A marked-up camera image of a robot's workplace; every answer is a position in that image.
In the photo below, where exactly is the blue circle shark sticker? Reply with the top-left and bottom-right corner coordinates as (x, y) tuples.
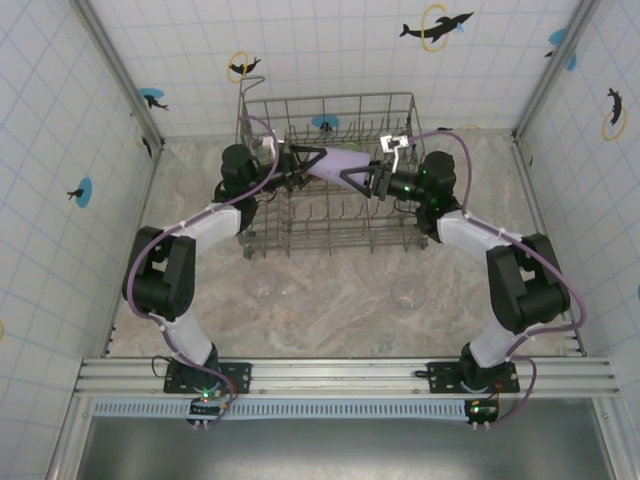
(138, 87), (170, 112)

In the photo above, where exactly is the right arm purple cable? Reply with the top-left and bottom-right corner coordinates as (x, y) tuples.
(407, 130), (587, 429)

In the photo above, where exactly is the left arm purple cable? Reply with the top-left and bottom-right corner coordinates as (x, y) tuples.
(122, 114), (286, 426)

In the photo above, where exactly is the small dolphin yellow ring sticker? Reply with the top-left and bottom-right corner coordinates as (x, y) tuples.
(227, 49), (262, 81)

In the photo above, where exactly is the aluminium mounting rail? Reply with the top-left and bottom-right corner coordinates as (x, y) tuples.
(73, 355), (621, 400)

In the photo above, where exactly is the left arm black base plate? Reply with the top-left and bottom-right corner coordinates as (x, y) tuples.
(163, 360), (253, 396)

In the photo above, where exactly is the grey metal panel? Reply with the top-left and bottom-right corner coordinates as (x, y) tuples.
(47, 399), (619, 480)

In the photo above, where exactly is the seahorse yellow ring sticker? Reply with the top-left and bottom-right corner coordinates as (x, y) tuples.
(602, 87), (629, 142)

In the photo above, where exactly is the blue circle black animal sticker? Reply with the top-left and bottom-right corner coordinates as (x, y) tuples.
(67, 177), (94, 207)

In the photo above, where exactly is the blue circle penguin sticker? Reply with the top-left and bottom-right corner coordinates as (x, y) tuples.
(310, 113), (341, 134)

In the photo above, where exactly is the large dolphin yellow ring sticker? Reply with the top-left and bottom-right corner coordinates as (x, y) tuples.
(398, 3), (475, 54)

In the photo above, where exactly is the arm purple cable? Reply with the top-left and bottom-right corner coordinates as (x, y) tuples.
(407, 130), (587, 429)
(122, 114), (286, 426)

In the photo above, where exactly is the aluminium frame corner post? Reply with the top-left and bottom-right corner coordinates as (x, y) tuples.
(512, 0), (601, 144)
(73, 0), (166, 151)

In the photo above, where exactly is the aluminium table edge rail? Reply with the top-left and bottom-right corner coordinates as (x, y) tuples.
(513, 134), (587, 357)
(102, 142), (166, 357)

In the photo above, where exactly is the blue shapes wall sticker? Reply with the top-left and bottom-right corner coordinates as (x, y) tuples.
(544, 28), (577, 71)

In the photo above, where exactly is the pale purple plastic cup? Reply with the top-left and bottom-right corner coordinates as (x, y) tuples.
(305, 147), (374, 190)

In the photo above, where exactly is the clear faceted plastic cup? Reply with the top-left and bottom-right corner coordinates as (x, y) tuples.
(177, 171), (207, 197)
(243, 269), (280, 301)
(390, 276), (428, 312)

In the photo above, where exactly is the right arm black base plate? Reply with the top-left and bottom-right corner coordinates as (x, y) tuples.
(427, 360), (520, 395)

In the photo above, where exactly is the grey wire dish rack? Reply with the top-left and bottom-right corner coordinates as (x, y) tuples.
(232, 75), (432, 261)

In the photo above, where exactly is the white slotted cable duct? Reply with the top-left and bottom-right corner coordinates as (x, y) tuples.
(92, 398), (501, 421)

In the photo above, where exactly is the yellow ring black animal sticker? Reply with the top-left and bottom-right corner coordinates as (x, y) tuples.
(134, 124), (154, 159)

